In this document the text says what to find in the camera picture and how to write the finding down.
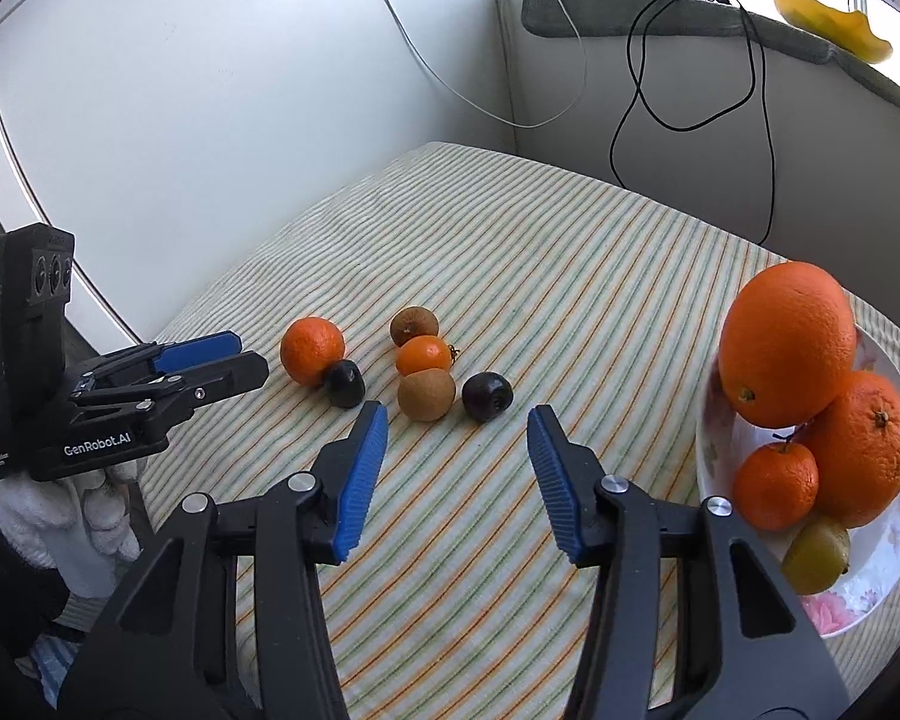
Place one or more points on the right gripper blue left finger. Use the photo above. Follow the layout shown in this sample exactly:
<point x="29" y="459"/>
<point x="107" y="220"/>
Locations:
<point x="221" y="616"/>

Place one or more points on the white gloved left hand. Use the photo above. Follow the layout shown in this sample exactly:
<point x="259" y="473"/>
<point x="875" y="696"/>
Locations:
<point x="79" y="525"/>

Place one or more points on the dark plum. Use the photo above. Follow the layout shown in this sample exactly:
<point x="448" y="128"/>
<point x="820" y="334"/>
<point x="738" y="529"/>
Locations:
<point x="486" y="396"/>
<point x="344" y="385"/>

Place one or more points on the small tangerine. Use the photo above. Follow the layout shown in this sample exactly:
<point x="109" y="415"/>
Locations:
<point x="309" y="346"/>
<point x="776" y="486"/>

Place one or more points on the striped tablecloth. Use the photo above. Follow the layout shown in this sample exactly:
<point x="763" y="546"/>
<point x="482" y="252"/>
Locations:
<point x="601" y="303"/>

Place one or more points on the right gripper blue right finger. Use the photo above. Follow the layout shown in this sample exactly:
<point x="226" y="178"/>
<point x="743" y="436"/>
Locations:
<point x="746" y="648"/>

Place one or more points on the yellow wavy bowl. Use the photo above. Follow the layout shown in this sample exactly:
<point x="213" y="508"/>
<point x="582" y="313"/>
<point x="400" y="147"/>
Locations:
<point x="849" y="30"/>

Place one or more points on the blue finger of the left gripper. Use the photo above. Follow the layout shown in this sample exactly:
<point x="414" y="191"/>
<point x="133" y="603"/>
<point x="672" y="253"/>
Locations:
<point x="213" y="381"/>
<point x="177" y="357"/>

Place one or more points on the tiny orange kumquat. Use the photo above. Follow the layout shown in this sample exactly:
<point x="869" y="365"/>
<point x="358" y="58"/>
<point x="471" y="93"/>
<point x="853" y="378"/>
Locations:
<point x="423" y="353"/>

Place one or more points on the medium orange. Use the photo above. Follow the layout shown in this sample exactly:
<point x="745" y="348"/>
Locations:
<point x="787" y="345"/>

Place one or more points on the green kiwi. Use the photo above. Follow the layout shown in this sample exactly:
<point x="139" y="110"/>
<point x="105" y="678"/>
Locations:
<point x="817" y="557"/>

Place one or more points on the floral white plate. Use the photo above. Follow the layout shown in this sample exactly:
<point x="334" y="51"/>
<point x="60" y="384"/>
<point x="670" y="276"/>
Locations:
<point x="724" y="440"/>

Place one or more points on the white cabinet panel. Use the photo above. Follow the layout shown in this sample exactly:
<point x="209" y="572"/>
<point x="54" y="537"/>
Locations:
<point x="171" y="137"/>

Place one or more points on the large orange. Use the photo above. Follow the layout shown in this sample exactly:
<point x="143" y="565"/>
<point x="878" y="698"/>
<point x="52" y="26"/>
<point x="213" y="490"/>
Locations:
<point x="855" y="442"/>

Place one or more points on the small brown kiwi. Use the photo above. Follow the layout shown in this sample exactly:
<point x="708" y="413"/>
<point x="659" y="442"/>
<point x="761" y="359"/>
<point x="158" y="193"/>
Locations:
<point x="413" y="322"/>

